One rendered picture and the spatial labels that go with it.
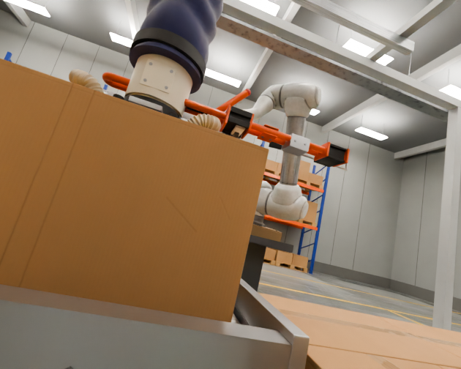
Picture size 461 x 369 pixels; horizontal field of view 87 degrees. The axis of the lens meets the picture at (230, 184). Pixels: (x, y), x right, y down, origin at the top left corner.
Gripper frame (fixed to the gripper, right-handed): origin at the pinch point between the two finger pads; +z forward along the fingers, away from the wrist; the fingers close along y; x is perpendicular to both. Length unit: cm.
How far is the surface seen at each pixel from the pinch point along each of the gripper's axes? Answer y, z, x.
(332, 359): 54, 25, -26
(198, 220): 33.2, 19.9, 7.1
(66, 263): 46, 20, 28
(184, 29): -16.2, 10.3, 23.4
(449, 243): -19, -157, -319
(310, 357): 54, 25, -20
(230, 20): -355, -327, 6
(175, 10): -20.3, 10.8, 27.0
